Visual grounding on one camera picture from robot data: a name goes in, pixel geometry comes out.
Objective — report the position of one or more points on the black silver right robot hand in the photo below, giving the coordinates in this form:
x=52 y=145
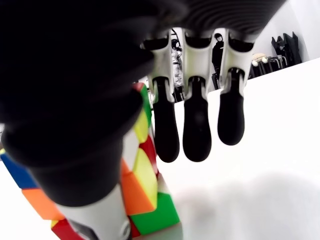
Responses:
x=62 y=87

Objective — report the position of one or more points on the multicoloured Rubik's cube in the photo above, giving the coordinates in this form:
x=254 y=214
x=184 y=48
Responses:
x=145 y=170

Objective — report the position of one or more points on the standing person black clothes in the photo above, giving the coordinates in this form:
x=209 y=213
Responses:
x=217 y=55

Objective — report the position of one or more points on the beige plush toy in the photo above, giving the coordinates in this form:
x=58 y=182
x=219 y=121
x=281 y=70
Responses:
x=258 y=59

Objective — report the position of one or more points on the black folded chairs stack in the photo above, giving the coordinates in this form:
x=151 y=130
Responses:
x=287 y=47

